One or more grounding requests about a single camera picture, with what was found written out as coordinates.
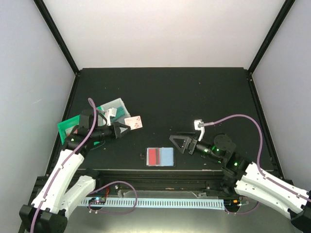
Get white floral card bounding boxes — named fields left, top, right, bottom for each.
left=124, top=116, right=143, bottom=130

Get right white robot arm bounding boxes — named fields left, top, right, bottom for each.
left=170, top=134, right=311, bottom=233

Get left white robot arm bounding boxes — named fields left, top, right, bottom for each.
left=19, top=110, right=131, bottom=233

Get teal VIP card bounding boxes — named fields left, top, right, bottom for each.
left=110, top=106, right=131, bottom=124

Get clear white bin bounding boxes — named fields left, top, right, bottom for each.
left=100, top=98, right=132, bottom=124

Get green divided bin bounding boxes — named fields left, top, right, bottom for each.
left=57, top=114, right=103, bottom=146

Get small circuit board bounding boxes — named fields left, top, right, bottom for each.
left=88, top=197, right=106, bottom=205

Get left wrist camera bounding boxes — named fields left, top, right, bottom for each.
left=97, top=108, right=117, bottom=126

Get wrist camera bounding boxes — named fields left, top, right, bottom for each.
left=194, top=119, right=205, bottom=141
left=97, top=108, right=117, bottom=126

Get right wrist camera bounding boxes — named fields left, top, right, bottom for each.
left=194, top=119, right=205, bottom=141

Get black aluminium rail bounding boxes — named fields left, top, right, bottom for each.
left=94, top=169, right=243, bottom=192

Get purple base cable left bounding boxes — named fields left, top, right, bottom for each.
left=87, top=180, right=138, bottom=216

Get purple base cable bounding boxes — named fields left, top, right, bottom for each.
left=225, top=201, right=260, bottom=216
left=87, top=180, right=138, bottom=216

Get white slotted cable duct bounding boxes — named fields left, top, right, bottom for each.
left=78, top=197, right=225, bottom=210

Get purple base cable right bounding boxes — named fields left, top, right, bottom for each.
left=225, top=201, right=260, bottom=216

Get right black frame post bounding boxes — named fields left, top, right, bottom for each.
left=248, top=0, right=295, bottom=74

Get black frame post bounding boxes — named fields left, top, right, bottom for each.
left=248, top=0, right=295, bottom=74
left=33, top=0, right=80, bottom=75

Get left black frame post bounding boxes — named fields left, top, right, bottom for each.
left=33, top=0, right=80, bottom=75

